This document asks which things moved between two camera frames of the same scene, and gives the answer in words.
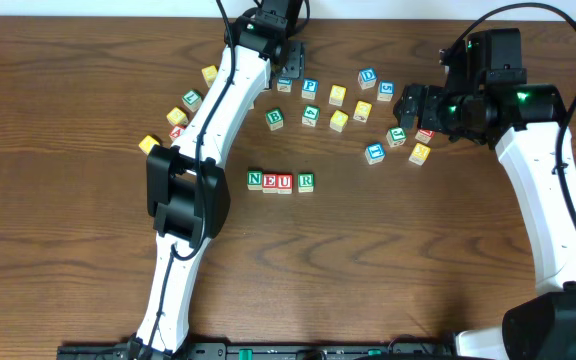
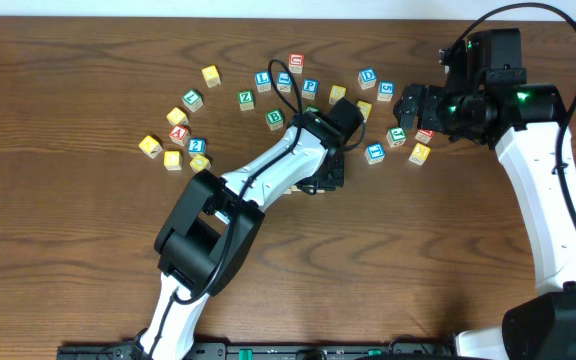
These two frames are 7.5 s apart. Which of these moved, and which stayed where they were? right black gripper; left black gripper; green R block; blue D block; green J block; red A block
Moved: green R block; left black gripper
Stayed: green J block; red A block; blue D block; right black gripper
